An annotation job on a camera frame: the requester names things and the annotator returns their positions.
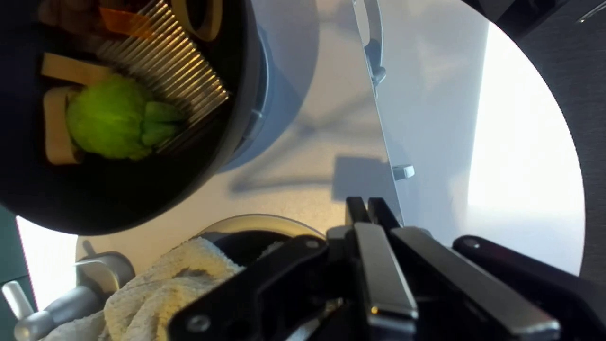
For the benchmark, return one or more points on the orange toy piece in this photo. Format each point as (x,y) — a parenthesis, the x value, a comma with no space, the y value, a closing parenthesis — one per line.
(124,19)

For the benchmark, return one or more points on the grey toy faucet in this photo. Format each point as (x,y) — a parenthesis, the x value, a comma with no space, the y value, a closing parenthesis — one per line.
(101,271)

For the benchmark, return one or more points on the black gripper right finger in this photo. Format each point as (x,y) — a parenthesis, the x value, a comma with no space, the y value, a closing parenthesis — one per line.
(466,284)

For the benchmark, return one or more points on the black bowl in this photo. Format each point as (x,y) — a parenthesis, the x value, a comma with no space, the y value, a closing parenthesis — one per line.
(125,195)

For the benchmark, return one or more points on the green toy vegetable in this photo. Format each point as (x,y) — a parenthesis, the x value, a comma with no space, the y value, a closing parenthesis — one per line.
(106,119)

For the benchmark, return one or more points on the ribbed metallic toy piece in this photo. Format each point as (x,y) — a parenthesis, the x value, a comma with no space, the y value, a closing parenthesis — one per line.
(177,76)

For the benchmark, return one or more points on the beige crumpled cloth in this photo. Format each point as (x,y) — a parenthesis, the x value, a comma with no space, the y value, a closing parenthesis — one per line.
(158,284)

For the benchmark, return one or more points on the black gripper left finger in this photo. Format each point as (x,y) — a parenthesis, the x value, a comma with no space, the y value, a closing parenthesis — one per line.
(379,271)

